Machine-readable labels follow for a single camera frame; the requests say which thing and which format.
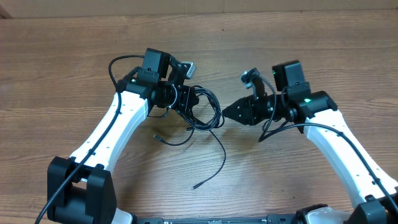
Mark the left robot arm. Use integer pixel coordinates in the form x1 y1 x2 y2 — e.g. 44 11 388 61
36 48 198 223

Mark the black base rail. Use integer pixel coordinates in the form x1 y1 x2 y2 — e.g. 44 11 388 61
132 214 306 224

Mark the thin black usb cable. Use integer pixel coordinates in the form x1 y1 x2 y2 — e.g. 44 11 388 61
153 124 227 190

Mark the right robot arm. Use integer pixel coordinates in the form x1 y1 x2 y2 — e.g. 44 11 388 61
222 60 397 223

